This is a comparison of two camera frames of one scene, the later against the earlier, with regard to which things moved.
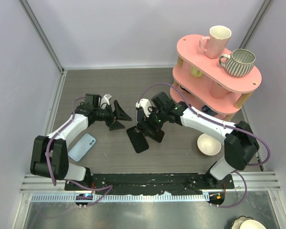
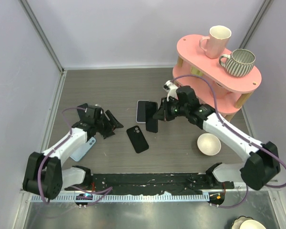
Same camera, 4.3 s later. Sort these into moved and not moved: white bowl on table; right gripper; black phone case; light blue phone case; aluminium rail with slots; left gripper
Moved: right gripper; left gripper
Not moved: aluminium rail with slots; light blue phone case; white bowl on table; black phone case
